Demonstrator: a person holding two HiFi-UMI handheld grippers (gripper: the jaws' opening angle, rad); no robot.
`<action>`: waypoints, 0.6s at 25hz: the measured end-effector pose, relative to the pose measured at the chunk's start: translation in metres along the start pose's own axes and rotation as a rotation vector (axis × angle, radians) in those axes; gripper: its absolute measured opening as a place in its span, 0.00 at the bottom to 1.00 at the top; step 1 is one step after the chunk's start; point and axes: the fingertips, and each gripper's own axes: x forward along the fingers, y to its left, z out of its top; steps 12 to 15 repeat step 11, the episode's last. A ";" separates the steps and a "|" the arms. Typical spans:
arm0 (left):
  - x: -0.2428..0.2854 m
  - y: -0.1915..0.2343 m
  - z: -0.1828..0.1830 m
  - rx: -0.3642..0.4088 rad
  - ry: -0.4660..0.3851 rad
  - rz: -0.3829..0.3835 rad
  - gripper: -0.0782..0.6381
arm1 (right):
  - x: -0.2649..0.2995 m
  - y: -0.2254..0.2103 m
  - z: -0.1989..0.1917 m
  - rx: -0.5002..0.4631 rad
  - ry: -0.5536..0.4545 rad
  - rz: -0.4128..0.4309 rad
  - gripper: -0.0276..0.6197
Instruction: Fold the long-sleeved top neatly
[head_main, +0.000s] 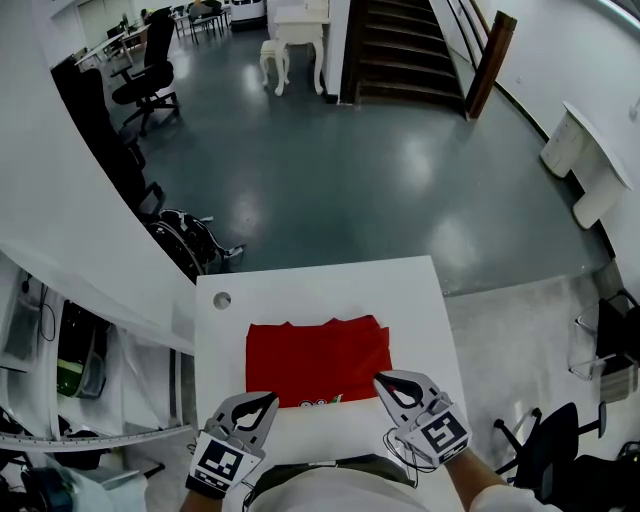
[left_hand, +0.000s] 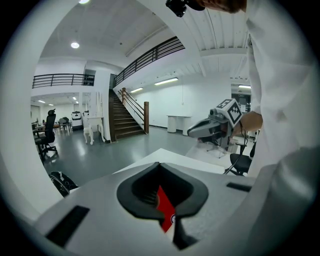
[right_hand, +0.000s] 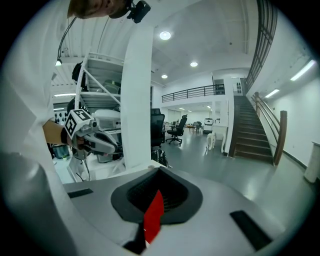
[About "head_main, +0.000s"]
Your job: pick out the teal black device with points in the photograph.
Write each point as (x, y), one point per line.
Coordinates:
(47, 492)

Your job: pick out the dark wooden staircase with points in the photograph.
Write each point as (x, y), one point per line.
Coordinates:
(405, 55)

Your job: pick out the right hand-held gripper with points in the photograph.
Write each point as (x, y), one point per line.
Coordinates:
(435, 432)

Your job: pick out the black swivel office chair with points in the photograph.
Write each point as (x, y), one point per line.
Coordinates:
(555, 440)

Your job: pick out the person's left forearm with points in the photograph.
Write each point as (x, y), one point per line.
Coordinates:
(202, 502)

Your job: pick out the brown wooden newel post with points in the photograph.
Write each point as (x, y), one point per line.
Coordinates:
(490, 65)

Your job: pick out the white mobile machine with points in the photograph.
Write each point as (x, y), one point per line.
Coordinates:
(247, 12)

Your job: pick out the white metal shelf rack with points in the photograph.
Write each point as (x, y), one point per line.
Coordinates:
(30, 340)

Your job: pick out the white curved console table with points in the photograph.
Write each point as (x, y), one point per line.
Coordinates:
(590, 155)

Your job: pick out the white ornate dressing table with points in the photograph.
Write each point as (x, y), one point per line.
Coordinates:
(300, 32)

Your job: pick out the white office desk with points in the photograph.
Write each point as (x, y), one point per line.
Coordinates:
(107, 45)

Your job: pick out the person's right forearm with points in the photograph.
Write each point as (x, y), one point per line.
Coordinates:
(475, 482)

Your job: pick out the black chrome-frame visitor chair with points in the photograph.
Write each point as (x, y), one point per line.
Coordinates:
(615, 330)

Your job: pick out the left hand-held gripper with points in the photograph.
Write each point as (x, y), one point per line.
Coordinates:
(220, 462)

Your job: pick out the red shirt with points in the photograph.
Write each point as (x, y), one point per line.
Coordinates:
(315, 360)

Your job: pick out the black office chair with headrest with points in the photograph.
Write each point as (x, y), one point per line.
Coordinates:
(155, 60)

